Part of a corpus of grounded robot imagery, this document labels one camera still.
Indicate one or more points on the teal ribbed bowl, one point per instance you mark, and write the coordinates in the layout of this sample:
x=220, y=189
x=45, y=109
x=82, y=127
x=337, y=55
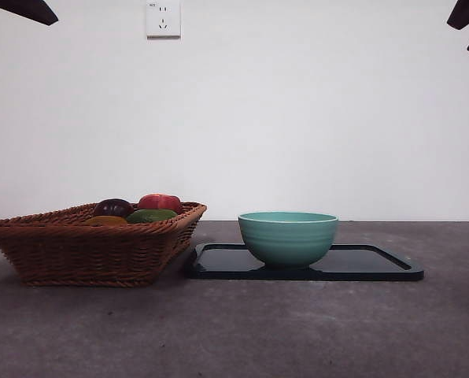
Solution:
x=287, y=244

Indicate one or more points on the red peach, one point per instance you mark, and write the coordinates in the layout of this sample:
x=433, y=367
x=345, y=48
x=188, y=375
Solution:
x=159, y=202

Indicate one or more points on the brown wicker basket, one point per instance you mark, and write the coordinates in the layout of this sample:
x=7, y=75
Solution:
x=85, y=252

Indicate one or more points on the green avocado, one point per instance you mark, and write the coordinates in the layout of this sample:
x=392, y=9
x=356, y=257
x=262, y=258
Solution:
x=150, y=216

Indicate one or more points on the white wall socket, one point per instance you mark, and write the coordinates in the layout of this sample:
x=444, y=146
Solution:
x=163, y=19

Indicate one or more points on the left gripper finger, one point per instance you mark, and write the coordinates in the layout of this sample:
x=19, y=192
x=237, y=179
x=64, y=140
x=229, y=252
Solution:
x=34, y=12

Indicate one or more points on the brown kiwi fruit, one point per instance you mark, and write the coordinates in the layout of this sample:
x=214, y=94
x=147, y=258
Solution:
x=106, y=220

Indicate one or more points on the dark purple plum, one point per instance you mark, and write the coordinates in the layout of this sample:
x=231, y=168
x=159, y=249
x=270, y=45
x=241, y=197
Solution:
x=112, y=208

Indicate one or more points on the black rectangular tray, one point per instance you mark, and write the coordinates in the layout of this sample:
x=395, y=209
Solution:
x=360, y=267

